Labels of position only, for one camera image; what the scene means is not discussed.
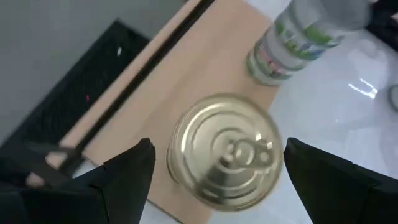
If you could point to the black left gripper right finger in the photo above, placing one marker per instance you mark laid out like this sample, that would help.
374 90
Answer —
329 186

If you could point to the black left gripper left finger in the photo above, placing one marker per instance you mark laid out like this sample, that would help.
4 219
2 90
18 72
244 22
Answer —
124 180

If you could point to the silver-lid green-label seafood can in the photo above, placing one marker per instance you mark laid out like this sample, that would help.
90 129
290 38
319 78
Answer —
304 43
264 74
326 15
280 57

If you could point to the gold-lid blue-label seafood can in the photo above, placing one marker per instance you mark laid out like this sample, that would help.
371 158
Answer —
217 140

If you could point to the black perforated panel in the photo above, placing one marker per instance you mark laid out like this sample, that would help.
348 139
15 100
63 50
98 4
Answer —
77 87

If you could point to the black metal table frame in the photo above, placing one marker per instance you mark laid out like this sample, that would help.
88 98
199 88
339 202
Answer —
140 81

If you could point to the wooden shelf with black frame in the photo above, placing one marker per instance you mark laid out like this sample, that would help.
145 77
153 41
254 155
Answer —
202 62

